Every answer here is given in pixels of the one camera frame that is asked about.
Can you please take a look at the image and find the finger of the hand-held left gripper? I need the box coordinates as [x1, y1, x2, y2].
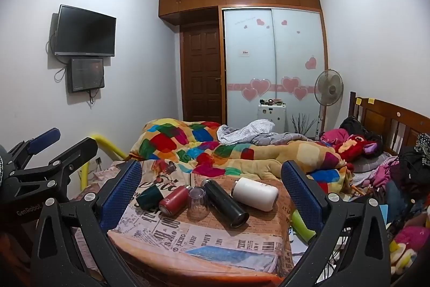
[6, 127, 62, 175]
[8, 137, 99, 204]

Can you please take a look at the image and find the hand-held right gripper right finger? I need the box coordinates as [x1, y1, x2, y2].
[278, 160, 392, 287]

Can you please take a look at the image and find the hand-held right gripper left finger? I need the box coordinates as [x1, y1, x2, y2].
[30, 159, 143, 287]

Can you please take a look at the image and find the clear plastic cup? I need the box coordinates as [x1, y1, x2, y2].
[187, 186, 210, 221]

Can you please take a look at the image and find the dark green cup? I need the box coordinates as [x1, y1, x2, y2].
[135, 184, 165, 211]

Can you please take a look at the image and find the green plastic bottle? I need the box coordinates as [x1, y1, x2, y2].
[290, 208, 317, 239]

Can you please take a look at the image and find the tan plush toy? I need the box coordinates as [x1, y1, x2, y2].
[231, 137, 346, 179]

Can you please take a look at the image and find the white bottle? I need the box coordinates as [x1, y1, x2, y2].
[232, 177, 280, 212]

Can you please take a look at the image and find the red metal bottle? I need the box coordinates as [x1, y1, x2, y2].
[159, 185, 191, 217]

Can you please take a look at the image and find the pink garment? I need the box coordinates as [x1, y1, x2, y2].
[320, 128, 350, 144]

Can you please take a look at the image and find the bundle of dry twigs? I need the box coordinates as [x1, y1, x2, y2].
[291, 112, 318, 140]

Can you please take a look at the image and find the colourful patchwork blanket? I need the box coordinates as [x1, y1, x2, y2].
[128, 119, 354, 191]

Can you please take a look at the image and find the red plush toy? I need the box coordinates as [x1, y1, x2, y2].
[332, 134, 384, 160]

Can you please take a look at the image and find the small black monitor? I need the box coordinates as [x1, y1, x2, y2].
[67, 57, 106, 93]

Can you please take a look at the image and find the black thermos bottle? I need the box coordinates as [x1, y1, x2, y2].
[200, 178, 250, 230]

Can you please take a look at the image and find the grey checked blanket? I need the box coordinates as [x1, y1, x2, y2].
[217, 119, 324, 145]

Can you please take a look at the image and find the black bag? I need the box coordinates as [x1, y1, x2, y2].
[339, 116, 362, 137]

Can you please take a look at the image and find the small white cabinet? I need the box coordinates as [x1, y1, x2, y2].
[257, 103, 287, 133]

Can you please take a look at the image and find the newspaper print cloth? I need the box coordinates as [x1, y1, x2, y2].
[107, 157, 298, 285]

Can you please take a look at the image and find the pile of clothes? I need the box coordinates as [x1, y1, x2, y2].
[349, 139, 430, 240]

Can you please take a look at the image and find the standing fan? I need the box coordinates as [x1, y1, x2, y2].
[314, 69, 344, 140]

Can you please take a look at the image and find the wooden bed headboard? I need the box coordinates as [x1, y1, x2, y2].
[347, 91, 430, 157]

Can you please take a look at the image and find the pink plush toy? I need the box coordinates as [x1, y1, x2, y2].
[389, 225, 430, 275]

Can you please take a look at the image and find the black patterned cloth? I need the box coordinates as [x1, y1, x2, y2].
[413, 133, 430, 167]

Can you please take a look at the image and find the brown wooden door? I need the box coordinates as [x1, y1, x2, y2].
[182, 25, 224, 125]

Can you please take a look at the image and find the wardrobe with heart stickers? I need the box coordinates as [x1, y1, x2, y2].
[220, 6, 329, 140]

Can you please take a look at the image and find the yellow rail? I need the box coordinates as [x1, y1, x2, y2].
[77, 134, 128, 189]

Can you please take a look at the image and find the black television cable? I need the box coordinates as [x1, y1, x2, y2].
[45, 33, 68, 83]

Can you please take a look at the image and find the wall-mounted black television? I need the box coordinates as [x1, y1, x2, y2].
[54, 4, 117, 58]

